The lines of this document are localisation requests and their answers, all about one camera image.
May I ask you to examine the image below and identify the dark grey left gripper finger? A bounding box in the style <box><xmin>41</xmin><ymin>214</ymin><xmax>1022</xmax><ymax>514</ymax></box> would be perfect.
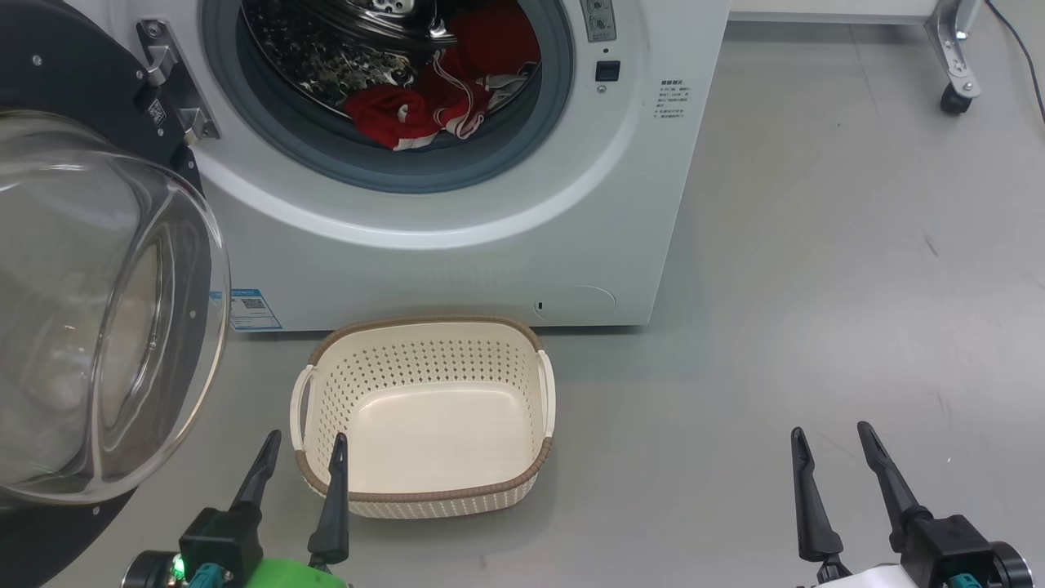
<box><xmin>231</xmin><ymin>430</ymin><xmax>282</xmax><ymax>512</ymax></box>
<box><xmin>308</xmin><ymin>433</ymin><xmax>350</xmax><ymax>569</ymax></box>

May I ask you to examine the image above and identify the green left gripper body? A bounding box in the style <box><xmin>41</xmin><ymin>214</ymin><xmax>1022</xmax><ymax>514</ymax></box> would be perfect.
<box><xmin>241</xmin><ymin>558</ymin><xmax>354</xmax><ymax>588</ymax></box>

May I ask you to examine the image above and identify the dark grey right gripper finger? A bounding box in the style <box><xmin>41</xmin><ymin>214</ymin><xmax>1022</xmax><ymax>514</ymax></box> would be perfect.
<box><xmin>857</xmin><ymin>421</ymin><xmax>932</xmax><ymax>550</ymax></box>
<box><xmin>790</xmin><ymin>427</ymin><xmax>845</xmax><ymax>563</ymax></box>

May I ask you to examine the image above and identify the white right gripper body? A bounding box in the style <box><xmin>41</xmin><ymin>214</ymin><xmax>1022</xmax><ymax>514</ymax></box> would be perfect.
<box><xmin>804</xmin><ymin>555</ymin><xmax>912</xmax><ymax>588</ymax></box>

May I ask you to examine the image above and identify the washing machine glass door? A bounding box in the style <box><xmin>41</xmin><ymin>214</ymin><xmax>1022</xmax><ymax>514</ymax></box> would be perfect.
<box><xmin>0</xmin><ymin>0</ymin><xmax>232</xmax><ymax>588</ymax></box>

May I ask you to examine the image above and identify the red and white garment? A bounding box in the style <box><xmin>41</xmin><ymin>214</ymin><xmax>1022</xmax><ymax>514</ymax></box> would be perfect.
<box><xmin>343</xmin><ymin>0</ymin><xmax>542</xmax><ymax>153</ymax></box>

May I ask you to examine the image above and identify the cream perforated laundry basket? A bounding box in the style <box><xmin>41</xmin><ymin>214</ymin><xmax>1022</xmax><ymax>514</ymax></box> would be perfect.
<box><xmin>291</xmin><ymin>316</ymin><xmax>557</xmax><ymax>520</ymax></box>

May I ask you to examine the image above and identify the white front-load washing machine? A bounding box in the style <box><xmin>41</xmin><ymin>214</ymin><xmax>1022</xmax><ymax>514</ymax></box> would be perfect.
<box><xmin>61</xmin><ymin>0</ymin><xmax>732</xmax><ymax>333</ymax></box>

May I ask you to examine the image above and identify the grey rubber door gasket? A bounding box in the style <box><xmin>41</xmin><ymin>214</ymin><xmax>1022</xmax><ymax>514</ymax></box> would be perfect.
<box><xmin>200</xmin><ymin>0</ymin><xmax>576</xmax><ymax>195</ymax></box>

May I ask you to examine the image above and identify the silver metal door hinge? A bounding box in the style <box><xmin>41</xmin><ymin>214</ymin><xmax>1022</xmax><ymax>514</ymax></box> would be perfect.
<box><xmin>136</xmin><ymin>18</ymin><xmax>222</xmax><ymax>147</ymax></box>

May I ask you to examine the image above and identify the blue energy label sticker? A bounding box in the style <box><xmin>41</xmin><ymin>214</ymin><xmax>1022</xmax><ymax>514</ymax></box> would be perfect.
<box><xmin>208</xmin><ymin>287</ymin><xmax>284</xmax><ymax>332</ymax></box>

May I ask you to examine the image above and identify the round filter cover flap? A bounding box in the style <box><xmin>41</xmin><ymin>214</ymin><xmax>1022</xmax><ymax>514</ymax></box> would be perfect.
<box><xmin>532</xmin><ymin>284</ymin><xmax>618</xmax><ymax>327</ymax></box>

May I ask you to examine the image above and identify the silver metal cart leg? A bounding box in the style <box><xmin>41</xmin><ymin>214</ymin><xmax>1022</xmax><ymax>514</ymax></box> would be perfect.
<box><xmin>924</xmin><ymin>0</ymin><xmax>983</xmax><ymax>97</ymax></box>

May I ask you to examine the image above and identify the white cabinet panel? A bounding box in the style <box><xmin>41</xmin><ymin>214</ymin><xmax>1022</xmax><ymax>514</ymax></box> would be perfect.
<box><xmin>729</xmin><ymin>0</ymin><xmax>940</xmax><ymax>24</ymax></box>

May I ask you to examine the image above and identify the thin black floor cable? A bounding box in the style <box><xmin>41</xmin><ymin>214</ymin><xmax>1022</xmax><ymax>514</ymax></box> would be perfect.
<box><xmin>984</xmin><ymin>0</ymin><xmax>1045</xmax><ymax>123</ymax></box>

